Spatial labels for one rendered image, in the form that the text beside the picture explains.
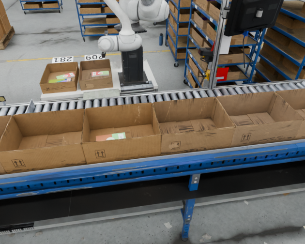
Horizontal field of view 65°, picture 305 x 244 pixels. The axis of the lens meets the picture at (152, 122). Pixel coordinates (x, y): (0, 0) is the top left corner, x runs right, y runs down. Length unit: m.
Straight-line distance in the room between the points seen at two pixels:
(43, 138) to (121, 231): 0.98
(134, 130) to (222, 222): 1.12
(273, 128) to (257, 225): 1.03
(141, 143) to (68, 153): 0.36
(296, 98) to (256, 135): 0.51
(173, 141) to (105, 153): 0.35
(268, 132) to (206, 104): 0.39
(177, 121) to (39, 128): 0.83
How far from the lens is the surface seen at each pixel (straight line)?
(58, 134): 1.56
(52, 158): 1.29
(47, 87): 2.22
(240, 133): 1.37
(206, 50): 2.06
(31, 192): 1.40
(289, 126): 1.51
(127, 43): 1.67
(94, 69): 2.50
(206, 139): 1.31
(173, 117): 1.53
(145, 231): 2.08
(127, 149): 1.24
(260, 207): 2.36
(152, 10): 1.88
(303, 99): 1.89
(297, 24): 3.41
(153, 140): 1.22
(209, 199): 1.93
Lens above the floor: 1.86
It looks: 39 degrees down
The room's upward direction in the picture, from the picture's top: straight up
